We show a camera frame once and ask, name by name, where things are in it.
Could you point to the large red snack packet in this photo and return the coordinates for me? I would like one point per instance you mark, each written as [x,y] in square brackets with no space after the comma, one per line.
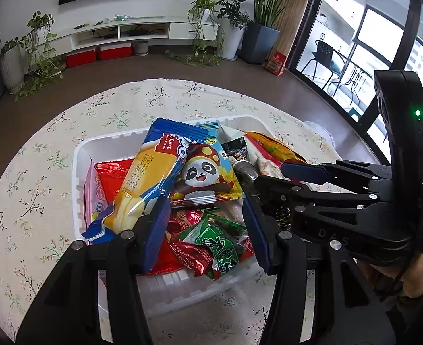
[114,176]

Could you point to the white plastic tray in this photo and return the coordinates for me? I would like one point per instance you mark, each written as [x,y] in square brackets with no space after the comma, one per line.
[175,284]

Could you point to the teal glass ornament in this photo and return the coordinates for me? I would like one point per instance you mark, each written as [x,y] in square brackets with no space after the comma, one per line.
[122,17]

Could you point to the white television cabinet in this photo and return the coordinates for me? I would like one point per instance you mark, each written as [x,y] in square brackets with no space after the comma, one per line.
[182,28]

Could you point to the black framed glass door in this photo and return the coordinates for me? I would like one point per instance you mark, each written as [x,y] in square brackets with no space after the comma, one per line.
[306,43]

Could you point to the broad leaf plant grey pot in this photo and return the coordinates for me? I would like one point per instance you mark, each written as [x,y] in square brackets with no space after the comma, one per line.
[263,39]

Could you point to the blue cake packet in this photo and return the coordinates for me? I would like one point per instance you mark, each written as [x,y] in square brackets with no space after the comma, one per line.
[150,183]

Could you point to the white snack packet red ribbon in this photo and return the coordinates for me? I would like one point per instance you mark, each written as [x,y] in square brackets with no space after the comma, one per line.
[268,167]

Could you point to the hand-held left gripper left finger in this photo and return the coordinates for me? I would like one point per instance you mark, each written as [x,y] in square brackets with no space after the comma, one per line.
[154,237]

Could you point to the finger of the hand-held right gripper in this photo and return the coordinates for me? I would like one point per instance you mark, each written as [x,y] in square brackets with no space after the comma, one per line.
[304,172]
[279,190]

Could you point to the orange snack packet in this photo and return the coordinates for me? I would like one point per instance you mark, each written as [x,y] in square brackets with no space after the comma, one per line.
[276,149]

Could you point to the small empty flower pot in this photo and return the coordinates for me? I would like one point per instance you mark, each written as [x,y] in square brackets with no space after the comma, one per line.
[141,47]

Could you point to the person's right hand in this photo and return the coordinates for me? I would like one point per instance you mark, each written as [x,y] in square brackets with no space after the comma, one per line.
[416,280]

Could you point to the floral tablecloth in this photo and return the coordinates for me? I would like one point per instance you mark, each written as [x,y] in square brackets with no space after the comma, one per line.
[35,172]

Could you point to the bushy plant smooth white pot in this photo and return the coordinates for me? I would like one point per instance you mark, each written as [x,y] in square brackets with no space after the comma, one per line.
[231,39]

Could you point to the pink snack packet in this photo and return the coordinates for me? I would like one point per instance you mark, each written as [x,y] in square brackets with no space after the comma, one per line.
[91,194]

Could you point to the grey trash can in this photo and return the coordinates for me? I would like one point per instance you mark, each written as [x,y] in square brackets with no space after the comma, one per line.
[321,133]

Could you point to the beige curtain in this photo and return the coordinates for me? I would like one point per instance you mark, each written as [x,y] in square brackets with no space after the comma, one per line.
[294,10]

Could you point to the red paper bag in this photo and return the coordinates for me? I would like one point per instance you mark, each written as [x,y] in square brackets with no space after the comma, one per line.
[276,64]

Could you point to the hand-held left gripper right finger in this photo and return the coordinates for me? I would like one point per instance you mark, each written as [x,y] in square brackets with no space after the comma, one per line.
[256,233]

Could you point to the plant in ribbed white pot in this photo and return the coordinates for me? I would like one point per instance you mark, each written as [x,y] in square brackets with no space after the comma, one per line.
[12,66]

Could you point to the black remote control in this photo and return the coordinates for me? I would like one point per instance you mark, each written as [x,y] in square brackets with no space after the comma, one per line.
[80,26]

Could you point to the black balcony table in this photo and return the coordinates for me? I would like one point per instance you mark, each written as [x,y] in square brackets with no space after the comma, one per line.
[351,75]

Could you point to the green snack packet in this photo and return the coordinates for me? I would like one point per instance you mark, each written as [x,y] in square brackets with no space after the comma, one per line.
[218,246]

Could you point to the black snack packet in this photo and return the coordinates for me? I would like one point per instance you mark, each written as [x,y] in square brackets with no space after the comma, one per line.
[238,154]

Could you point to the clear plastic snack packet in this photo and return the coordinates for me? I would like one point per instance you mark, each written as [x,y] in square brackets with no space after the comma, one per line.
[233,210]

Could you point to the trailing vine plant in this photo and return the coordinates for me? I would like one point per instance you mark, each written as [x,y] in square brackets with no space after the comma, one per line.
[39,25]
[202,7]

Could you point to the black balcony chair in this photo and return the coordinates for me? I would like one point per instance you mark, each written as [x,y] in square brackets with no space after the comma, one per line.
[322,57]

